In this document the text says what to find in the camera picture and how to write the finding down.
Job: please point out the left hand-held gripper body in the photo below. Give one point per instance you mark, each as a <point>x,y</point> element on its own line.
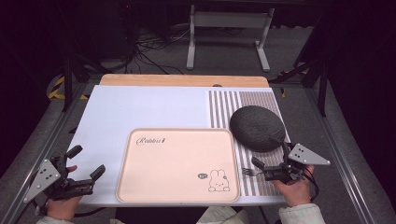
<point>63,188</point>

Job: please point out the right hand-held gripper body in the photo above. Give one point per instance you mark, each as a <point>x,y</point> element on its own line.
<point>294,165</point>

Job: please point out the metal fork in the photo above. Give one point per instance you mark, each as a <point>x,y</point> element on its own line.
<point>250,171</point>

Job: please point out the person's left hand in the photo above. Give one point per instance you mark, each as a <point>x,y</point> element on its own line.
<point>63,207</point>

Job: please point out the person's right hand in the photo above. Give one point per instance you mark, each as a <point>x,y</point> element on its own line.
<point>294,191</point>

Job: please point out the dark round woven mat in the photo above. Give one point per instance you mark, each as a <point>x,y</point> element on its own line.
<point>257,127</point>

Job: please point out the person's lap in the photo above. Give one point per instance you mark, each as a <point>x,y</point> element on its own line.
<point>222,216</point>

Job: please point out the yellow black hazard tape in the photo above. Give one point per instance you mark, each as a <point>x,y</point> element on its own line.
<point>56,90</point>

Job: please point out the grey striped placemat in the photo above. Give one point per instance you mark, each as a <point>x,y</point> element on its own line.
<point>224,105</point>

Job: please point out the black tripod stand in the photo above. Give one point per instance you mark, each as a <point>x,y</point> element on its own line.
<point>314,70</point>
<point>67,77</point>

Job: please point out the pink tray with rabbit print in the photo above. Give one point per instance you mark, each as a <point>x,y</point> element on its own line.
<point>177,168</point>

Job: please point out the wooden board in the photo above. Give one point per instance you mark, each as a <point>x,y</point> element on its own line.
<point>174,80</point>

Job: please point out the grey metal stand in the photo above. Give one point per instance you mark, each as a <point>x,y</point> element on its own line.
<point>229,20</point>

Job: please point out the grey metal frame rail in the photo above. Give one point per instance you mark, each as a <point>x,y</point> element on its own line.
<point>34,161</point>
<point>339,155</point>

